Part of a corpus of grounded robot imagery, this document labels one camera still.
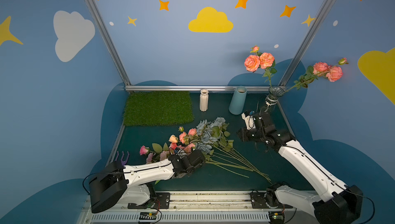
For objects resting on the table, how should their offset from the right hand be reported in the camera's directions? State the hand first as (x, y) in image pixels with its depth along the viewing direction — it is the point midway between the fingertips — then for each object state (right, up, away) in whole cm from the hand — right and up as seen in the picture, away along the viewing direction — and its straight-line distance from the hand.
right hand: (240, 130), depth 80 cm
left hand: (-21, -16, +3) cm, 26 cm away
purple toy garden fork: (-65, -19, +6) cm, 68 cm away
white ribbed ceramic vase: (-19, +17, +22) cm, 33 cm away
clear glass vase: (+26, +18, +19) cm, 36 cm away
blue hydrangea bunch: (-16, -2, +8) cm, 18 cm away
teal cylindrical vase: (+4, +16, +21) cm, 27 cm away
